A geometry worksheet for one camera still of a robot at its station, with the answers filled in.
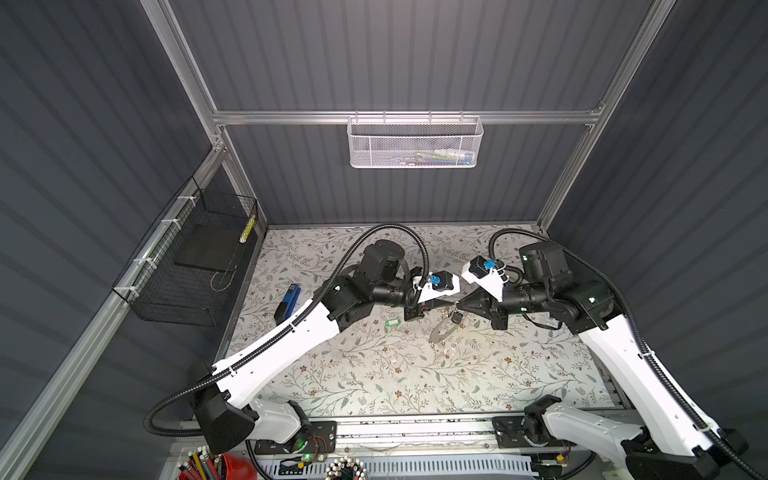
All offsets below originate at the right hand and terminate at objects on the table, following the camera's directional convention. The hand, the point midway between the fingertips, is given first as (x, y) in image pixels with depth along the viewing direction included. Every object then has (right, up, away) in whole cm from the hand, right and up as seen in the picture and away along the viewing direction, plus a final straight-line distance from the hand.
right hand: (464, 305), depth 65 cm
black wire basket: (-66, +7, +8) cm, 67 cm away
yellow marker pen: (-56, +18, +17) cm, 61 cm away
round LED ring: (-25, -28, -9) cm, 39 cm away
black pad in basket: (-65, +13, +16) cm, 68 cm away
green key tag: (-15, -11, +29) cm, 35 cm away
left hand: (-3, +3, -1) cm, 5 cm away
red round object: (-51, -36, +1) cm, 62 cm away
